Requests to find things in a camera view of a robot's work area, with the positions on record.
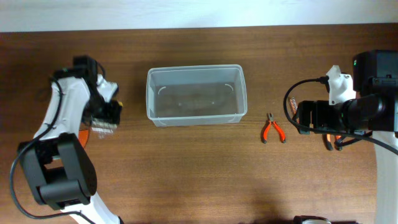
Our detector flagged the orange scraper wooden handle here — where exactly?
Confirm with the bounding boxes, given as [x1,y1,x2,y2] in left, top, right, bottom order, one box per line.
[78,129,90,148]

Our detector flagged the red handled cutting pliers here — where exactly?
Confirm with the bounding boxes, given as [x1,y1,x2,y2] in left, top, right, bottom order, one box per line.
[261,113,287,144]

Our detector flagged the clear plastic container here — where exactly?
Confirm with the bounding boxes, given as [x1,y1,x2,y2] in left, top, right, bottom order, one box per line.
[146,64,248,127]

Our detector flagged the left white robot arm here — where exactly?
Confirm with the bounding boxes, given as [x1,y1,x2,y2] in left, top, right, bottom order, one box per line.
[9,55,123,223]

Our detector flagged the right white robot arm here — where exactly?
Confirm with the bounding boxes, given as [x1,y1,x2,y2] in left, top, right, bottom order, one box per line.
[288,50,397,223]

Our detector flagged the copper terminal bar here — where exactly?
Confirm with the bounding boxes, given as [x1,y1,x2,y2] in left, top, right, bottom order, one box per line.
[288,97,299,121]

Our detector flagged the orange black long-nose pliers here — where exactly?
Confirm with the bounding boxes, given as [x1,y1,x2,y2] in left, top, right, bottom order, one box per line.
[322,134,343,151]

